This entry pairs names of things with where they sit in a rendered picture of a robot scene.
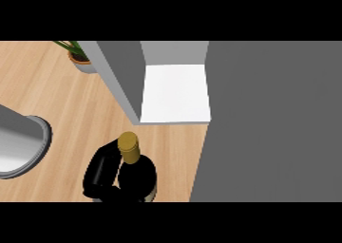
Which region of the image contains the potted green plant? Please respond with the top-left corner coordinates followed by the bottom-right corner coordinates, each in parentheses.
top-left (53, 41), bottom-right (99, 75)

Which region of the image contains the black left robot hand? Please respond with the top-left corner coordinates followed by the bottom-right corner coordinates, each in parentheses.
top-left (81, 140), bottom-right (122, 203)

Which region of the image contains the grey metal round container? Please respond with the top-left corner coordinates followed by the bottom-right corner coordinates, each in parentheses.
top-left (0, 100), bottom-right (55, 180)

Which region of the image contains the dark grey cabinet door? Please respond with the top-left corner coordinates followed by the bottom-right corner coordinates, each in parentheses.
top-left (187, 41), bottom-right (342, 203)

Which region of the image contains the black wine bottle gold cap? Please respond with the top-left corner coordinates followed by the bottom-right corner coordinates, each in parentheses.
top-left (117, 131), bottom-right (158, 203)

